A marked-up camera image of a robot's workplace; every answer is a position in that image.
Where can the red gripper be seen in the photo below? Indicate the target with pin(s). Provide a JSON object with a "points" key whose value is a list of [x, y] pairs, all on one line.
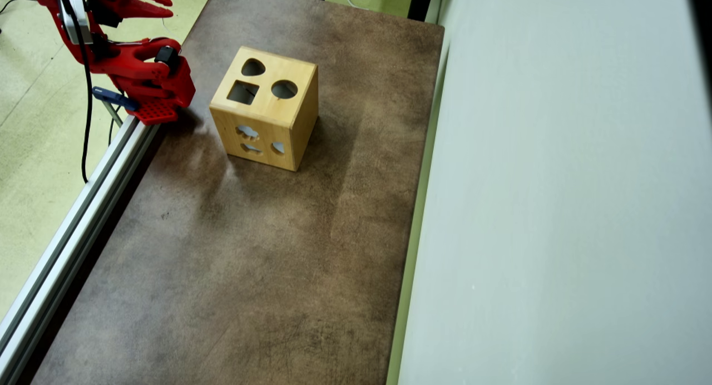
{"points": [[123, 0]]}

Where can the red robot arm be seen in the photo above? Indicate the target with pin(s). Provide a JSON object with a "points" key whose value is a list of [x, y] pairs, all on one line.
{"points": [[139, 62]]}

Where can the wooden shape sorter box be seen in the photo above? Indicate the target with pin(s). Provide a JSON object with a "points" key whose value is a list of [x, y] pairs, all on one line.
{"points": [[289, 68]]}

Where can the white partition panel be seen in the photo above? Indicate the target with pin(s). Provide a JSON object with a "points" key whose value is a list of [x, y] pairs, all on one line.
{"points": [[556, 179]]}

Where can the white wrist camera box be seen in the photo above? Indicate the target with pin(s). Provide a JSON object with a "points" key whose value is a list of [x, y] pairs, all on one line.
{"points": [[68, 26]]}

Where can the aluminium profile rail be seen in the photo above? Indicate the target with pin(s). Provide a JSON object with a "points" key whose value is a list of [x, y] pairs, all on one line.
{"points": [[72, 229]]}

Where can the black vertical post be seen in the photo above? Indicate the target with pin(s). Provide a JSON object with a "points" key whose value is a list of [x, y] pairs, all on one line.
{"points": [[421, 1]]}

